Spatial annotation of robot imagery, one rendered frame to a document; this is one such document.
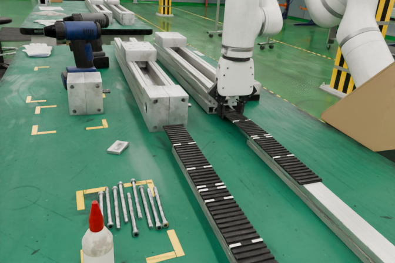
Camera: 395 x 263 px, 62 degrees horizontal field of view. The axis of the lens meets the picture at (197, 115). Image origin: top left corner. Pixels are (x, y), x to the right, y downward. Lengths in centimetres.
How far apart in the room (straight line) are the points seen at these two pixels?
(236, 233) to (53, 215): 30
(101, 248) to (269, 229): 27
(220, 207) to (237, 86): 42
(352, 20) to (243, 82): 41
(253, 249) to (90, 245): 21
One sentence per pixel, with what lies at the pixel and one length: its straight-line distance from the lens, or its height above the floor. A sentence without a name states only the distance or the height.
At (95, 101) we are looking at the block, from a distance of 95.
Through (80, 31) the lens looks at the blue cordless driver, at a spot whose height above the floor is 97.
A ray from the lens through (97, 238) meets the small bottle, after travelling 43.
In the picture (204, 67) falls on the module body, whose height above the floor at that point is 86.
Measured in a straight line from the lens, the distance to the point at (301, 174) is 67.
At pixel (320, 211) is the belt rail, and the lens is 62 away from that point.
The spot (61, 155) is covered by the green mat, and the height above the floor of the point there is 78.
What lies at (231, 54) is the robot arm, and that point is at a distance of 85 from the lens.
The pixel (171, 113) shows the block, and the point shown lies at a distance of 83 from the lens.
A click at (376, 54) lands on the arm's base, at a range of 107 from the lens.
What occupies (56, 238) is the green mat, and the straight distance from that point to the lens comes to 56.
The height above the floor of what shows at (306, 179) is 81.
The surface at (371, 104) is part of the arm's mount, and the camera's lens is 91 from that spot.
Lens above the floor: 115
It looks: 23 degrees down
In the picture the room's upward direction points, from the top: 4 degrees clockwise
